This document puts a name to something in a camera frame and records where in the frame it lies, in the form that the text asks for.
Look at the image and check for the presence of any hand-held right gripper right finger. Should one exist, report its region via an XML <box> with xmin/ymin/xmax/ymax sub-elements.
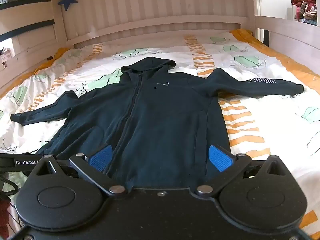
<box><xmin>195</xmin><ymin>144</ymin><xmax>294</xmax><ymax>196</ymax></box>

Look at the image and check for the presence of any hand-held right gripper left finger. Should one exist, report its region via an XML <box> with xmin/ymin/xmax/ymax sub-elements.
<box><xmin>29</xmin><ymin>144</ymin><xmax>127</xmax><ymax>196</ymax></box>

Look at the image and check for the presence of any dark navy hoodie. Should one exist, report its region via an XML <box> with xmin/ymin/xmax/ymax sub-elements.
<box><xmin>10</xmin><ymin>57</ymin><xmax>304</xmax><ymax>188</ymax></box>

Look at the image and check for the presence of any pile of colourful clothes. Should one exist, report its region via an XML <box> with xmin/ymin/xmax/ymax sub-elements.
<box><xmin>291</xmin><ymin>0</ymin><xmax>318</xmax><ymax>26</ymax></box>

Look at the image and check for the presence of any white leaf printed duvet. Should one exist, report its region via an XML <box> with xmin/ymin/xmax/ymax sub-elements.
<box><xmin>0</xmin><ymin>29</ymin><xmax>320</xmax><ymax>240</ymax></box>

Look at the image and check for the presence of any small printed box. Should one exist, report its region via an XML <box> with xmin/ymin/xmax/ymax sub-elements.
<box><xmin>0</xmin><ymin>47</ymin><xmax>12</xmax><ymax>70</ymax></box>

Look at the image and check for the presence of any orange bed sheet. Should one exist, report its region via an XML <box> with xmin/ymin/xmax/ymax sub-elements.
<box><xmin>0</xmin><ymin>29</ymin><xmax>320</xmax><ymax>98</ymax></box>

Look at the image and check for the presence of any blue star decoration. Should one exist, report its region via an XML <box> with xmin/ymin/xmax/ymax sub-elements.
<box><xmin>57</xmin><ymin>0</ymin><xmax>77</xmax><ymax>12</ymax></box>

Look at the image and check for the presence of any black cable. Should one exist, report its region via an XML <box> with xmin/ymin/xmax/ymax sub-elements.
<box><xmin>0</xmin><ymin>172</ymin><xmax>20</xmax><ymax>196</ymax></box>

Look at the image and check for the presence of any white wooden bed frame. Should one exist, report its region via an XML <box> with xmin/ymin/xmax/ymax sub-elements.
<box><xmin>0</xmin><ymin>0</ymin><xmax>320</xmax><ymax>93</ymax></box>

